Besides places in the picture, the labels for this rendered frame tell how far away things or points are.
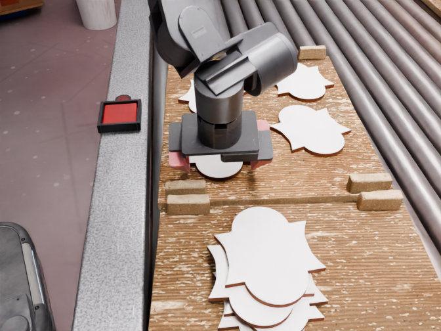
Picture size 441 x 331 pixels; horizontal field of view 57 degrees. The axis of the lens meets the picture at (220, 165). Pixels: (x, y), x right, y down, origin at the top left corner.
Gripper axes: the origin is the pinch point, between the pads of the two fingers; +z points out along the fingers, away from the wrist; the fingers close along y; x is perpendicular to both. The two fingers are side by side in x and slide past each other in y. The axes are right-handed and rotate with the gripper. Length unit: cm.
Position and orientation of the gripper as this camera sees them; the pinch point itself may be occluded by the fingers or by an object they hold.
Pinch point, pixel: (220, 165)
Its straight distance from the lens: 62.4
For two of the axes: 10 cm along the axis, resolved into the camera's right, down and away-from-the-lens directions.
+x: 0.5, 8.7, -5.0
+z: 0.1, 5.0, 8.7
